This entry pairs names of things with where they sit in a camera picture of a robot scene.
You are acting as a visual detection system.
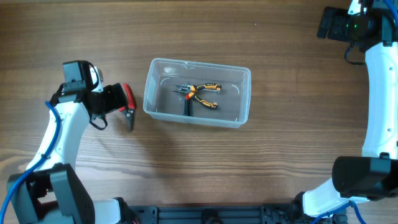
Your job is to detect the black red handled screwdriver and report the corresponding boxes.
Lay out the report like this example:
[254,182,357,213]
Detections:
[183,94,191,116]

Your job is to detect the clear plastic container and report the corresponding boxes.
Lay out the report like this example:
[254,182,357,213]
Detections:
[143,58,251,128]

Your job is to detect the orange black pliers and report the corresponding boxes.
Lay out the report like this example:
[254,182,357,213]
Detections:
[181,90,220,109]

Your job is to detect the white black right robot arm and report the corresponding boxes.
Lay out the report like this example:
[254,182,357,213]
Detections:
[292,0,397,223]

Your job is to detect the red handled pruning shears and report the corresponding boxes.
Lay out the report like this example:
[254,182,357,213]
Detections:
[119,83,136,131]

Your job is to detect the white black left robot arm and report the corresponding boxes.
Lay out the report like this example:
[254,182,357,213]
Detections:
[1,60,136,223]

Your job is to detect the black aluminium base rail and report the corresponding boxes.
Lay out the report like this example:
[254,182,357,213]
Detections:
[130,203,348,224]

